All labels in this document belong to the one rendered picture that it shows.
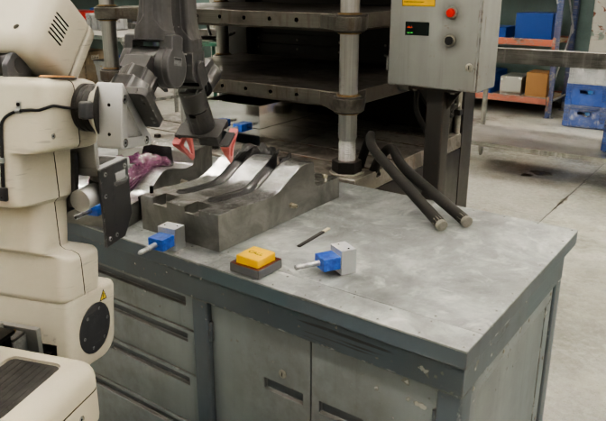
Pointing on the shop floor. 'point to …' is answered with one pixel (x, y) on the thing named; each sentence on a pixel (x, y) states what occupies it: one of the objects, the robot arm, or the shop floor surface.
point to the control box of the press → (443, 44)
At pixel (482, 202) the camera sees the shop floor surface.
